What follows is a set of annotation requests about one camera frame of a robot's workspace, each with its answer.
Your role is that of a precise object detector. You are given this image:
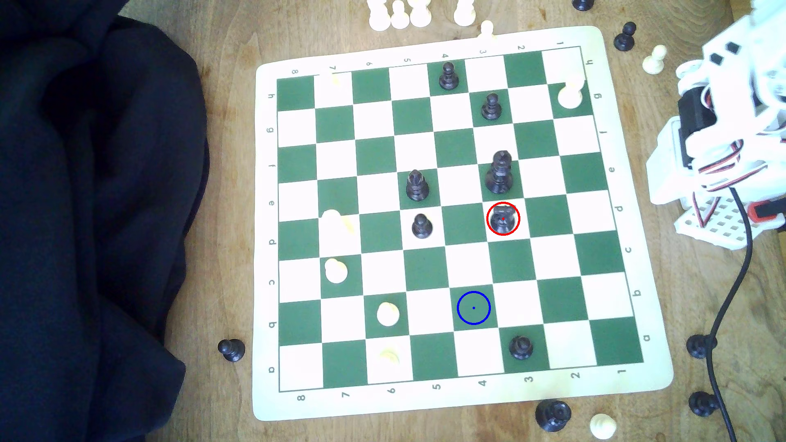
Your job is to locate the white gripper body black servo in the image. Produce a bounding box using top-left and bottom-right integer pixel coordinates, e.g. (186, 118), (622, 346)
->
(648, 60), (717, 206)

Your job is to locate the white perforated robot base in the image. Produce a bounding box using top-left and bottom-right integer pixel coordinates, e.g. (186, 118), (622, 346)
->
(674, 196), (786, 251)

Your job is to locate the white chess knight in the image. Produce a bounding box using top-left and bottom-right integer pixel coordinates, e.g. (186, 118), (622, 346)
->
(556, 74), (585, 111)

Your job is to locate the tall black chess queen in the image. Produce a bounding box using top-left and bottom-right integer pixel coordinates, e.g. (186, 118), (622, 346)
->
(485, 150), (515, 195)

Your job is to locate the black chess bishop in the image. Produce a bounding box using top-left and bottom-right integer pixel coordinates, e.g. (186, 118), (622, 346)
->
(406, 169), (431, 203)

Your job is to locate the large black chess piece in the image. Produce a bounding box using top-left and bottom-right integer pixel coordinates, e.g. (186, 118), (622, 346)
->
(535, 399), (572, 433)

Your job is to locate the green white chess board mat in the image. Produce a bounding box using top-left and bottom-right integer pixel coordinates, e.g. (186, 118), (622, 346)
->
(252, 25), (675, 422)

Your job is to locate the tall white chess piece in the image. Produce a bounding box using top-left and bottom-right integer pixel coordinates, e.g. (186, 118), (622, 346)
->
(321, 209), (357, 246)

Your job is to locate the red black table clamp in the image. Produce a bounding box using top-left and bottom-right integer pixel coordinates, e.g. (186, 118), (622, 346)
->
(746, 199), (786, 233)

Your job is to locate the dark navy cloth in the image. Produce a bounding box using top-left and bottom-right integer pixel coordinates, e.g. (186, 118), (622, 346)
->
(0, 0), (211, 442)

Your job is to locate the black cable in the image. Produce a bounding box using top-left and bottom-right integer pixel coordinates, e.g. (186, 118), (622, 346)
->
(705, 187), (755, 442)

